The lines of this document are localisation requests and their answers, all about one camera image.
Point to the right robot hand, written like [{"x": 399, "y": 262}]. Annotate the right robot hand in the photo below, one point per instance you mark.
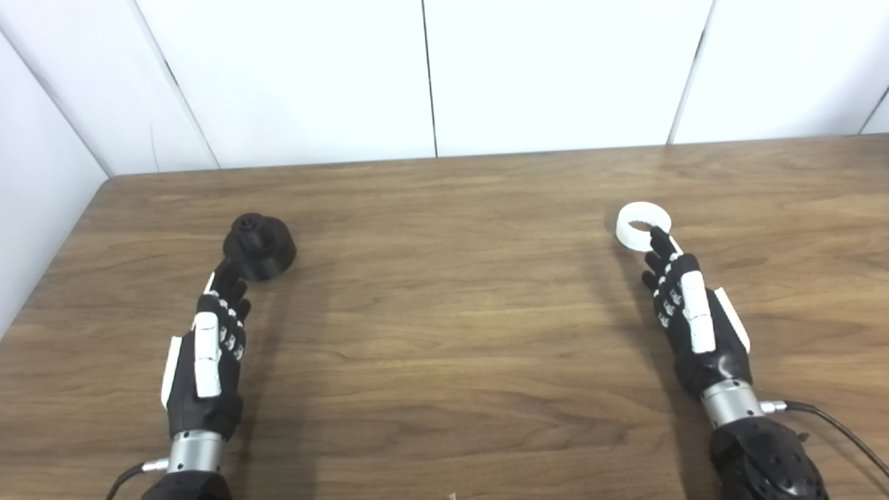
[{"x": 701, "y": 326}]

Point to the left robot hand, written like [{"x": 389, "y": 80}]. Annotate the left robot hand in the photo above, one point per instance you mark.
[{"x": 208, "y": 361}]

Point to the round black part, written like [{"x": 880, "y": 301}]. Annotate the round black part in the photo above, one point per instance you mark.
[{"x": 260, "y": 244}]

